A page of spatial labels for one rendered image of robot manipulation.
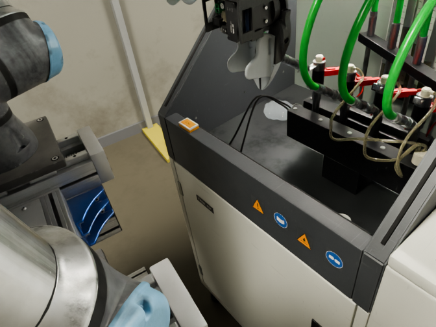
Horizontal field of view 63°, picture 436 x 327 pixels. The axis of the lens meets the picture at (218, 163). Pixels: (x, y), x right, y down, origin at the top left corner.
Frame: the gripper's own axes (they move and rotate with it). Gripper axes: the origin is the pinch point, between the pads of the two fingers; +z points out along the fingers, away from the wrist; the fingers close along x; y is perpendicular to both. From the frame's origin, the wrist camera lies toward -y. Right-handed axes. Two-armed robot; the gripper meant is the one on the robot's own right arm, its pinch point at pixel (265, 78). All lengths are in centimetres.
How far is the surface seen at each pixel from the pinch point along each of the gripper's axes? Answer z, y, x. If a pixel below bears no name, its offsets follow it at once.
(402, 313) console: 35.1, -3.0, 27.8
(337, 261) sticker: 33.9, -2.9, 14.9
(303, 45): 0.1, -13.1, -3.8
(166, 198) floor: 122, -23, -109
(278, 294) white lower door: 65, -3, 0
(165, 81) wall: 91, -76, -180
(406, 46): -2.4, -16.4, 12.2
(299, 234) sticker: 34.3, -2.9, 5.7
